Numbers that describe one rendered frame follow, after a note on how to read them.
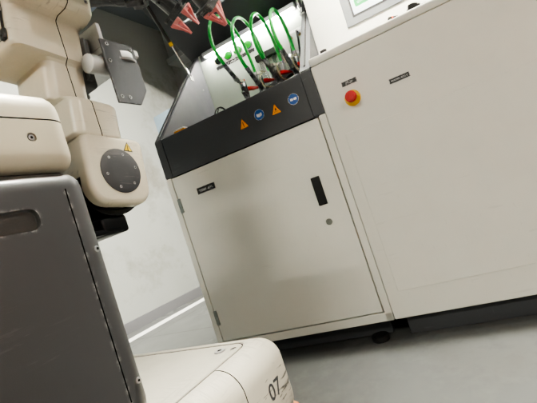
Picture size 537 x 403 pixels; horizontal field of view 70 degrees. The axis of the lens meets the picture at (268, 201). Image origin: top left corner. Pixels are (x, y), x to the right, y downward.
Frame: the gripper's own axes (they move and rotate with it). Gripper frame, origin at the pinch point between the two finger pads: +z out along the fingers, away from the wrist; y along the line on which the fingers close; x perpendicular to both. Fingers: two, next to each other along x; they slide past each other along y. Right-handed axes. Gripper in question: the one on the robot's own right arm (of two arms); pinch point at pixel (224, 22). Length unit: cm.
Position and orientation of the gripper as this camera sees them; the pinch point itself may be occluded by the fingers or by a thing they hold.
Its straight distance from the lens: 149.5
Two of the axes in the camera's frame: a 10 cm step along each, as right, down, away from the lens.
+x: -7.3, 2.7, 6.3
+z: 6.5, 5.3, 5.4
